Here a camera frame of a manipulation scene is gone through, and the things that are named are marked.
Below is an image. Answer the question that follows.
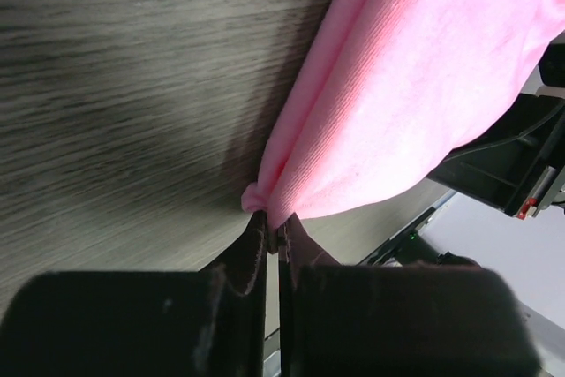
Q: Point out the light pink t-shirt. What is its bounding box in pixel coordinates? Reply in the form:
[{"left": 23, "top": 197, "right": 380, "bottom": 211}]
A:
[{"left": 241, "top": 0, "right": 564, "bottom": 227}]

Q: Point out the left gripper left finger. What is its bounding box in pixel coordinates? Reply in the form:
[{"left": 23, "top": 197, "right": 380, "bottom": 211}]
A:
[{"left": 1, "top": 213, "right": 267, "bottom": 376}]

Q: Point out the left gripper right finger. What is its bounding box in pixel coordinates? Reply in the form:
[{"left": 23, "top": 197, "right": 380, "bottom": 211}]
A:
[{"left": 277, "top": 216, "right": 541, "bottom": 376}]

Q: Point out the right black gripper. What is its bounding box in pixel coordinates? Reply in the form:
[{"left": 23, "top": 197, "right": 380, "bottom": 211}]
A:
[{"left": 428, "top": 36, "right": 564, "bottom": 220}]

